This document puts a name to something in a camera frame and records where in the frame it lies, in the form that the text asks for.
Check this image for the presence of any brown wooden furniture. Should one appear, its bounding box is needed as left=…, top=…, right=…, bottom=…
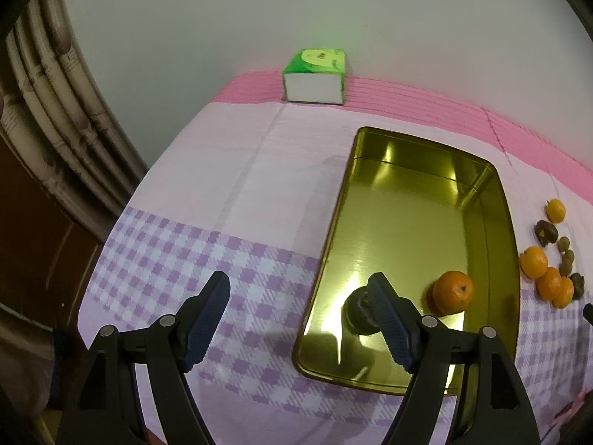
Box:
left=0, top=134, right=103, bottom=427

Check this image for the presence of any gold metal tin tray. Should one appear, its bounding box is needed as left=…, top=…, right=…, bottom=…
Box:
left=293, top=126, right=520, bottom=397

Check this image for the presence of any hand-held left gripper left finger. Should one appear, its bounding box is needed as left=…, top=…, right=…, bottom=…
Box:
left=56, top=270, right=231, bottom=445

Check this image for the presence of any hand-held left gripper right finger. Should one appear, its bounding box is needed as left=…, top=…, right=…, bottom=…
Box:
left=366, top=273, right=540, bottom=445

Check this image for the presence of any orange mandarin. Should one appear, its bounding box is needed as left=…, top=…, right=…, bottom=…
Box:
left=520, top=247, right=548, bottom=279
left=537, top=267, right=563, bottom=300
left=432, top=270, right=475, bottom=316
left=553, top=277, right=575, bottom=309

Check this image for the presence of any green tissue box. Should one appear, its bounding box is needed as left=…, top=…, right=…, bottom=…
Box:
left=282, top=47, right=348, bottom=105

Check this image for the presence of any beige patterned curtain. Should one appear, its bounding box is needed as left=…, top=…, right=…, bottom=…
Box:
left=0, top=0, right=150, bottom=244

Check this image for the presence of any pink purple checked tablecloth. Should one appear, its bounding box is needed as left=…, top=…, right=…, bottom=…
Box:
left=76, top=69, right=593, bottom=445

